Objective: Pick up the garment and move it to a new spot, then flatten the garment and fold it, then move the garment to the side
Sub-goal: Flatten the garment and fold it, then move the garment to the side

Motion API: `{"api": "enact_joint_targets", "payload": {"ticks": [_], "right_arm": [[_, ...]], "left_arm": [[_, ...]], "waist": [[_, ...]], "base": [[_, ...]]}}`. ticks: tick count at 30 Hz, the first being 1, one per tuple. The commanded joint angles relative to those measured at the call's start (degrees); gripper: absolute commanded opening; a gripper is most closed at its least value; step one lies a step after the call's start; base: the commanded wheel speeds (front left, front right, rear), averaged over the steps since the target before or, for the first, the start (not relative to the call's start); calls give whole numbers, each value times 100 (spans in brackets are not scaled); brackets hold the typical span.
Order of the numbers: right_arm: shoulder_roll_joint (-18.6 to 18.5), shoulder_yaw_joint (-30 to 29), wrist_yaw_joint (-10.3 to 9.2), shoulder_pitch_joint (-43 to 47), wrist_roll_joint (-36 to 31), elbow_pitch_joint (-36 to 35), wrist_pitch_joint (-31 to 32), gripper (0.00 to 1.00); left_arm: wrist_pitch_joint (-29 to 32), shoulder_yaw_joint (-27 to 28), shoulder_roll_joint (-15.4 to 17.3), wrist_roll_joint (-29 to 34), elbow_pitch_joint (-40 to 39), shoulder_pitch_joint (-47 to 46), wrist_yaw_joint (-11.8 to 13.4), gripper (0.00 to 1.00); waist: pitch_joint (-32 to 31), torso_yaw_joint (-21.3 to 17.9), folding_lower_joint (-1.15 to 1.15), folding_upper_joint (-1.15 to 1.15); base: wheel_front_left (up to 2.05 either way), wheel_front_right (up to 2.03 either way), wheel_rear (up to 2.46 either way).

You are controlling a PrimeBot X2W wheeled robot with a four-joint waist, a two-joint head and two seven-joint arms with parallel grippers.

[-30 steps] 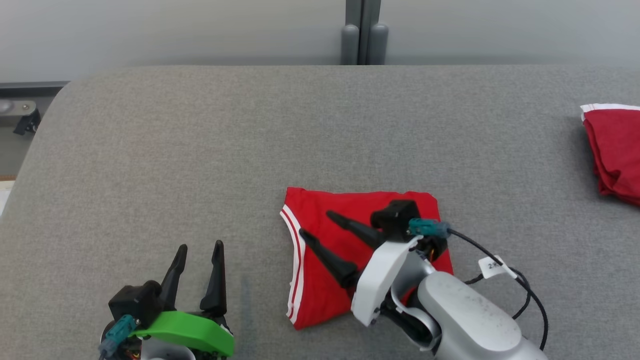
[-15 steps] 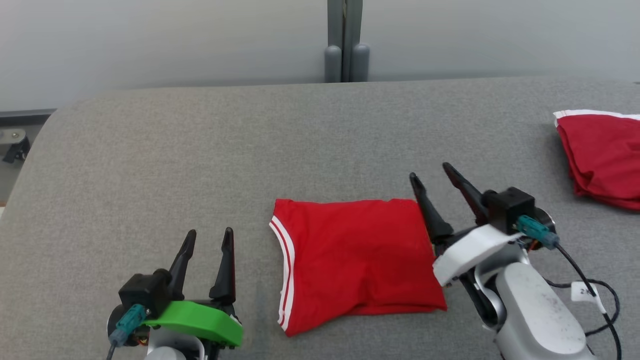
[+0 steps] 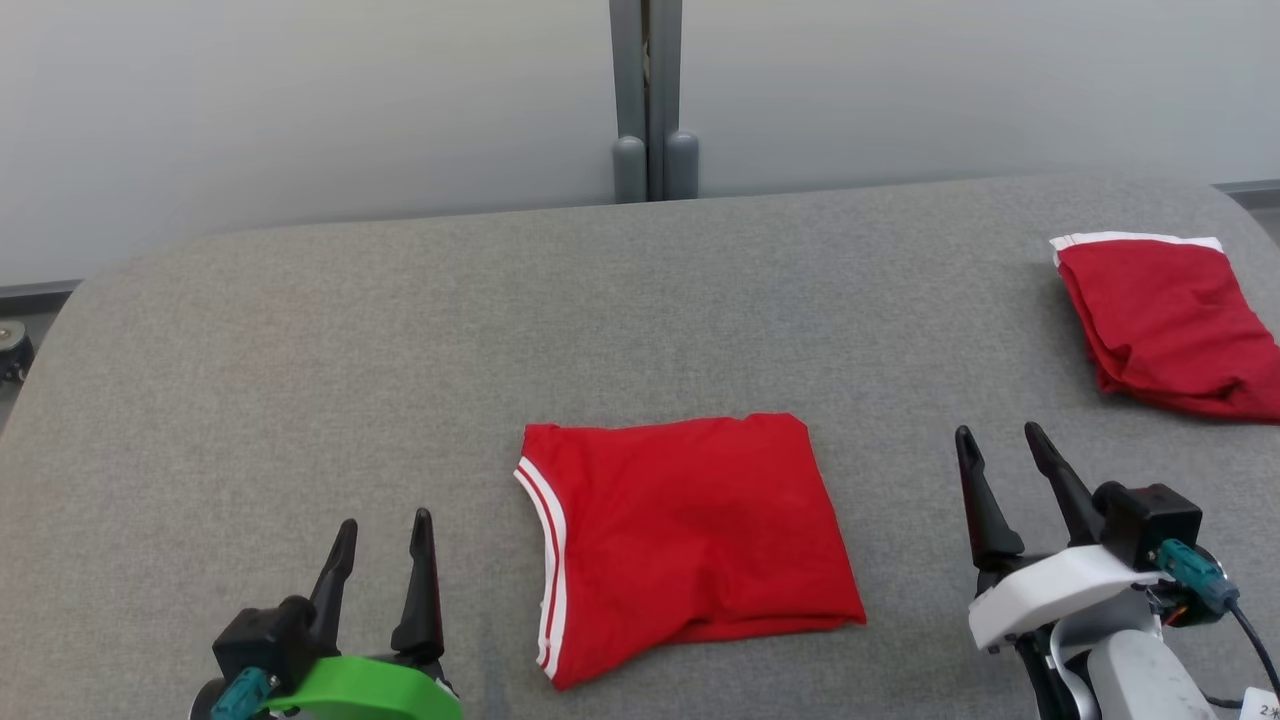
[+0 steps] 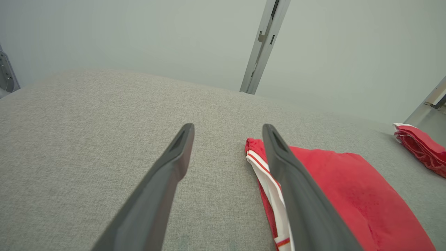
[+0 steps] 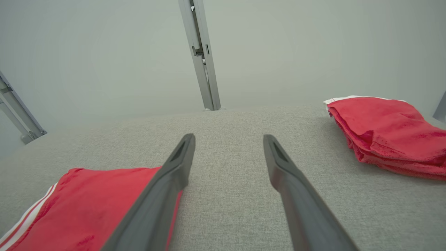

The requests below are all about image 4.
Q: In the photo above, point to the grey metal frame bar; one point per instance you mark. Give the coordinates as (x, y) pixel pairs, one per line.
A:
(428, 104)

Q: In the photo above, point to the red shorts white waistband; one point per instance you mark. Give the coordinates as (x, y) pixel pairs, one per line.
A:
(421, 146)

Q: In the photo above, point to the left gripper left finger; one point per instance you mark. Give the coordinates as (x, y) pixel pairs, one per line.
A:
(150, 216)

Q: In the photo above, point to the red Bulls basketball jersey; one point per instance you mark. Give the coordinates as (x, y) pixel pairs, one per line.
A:
(366, 195)

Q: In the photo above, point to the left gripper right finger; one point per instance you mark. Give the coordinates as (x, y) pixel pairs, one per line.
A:
(306, 216)

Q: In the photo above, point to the grey partition post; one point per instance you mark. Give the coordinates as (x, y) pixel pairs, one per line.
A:
(264, 45)

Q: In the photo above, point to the grey metal bracket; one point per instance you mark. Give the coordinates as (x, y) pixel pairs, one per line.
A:
(6, 76)

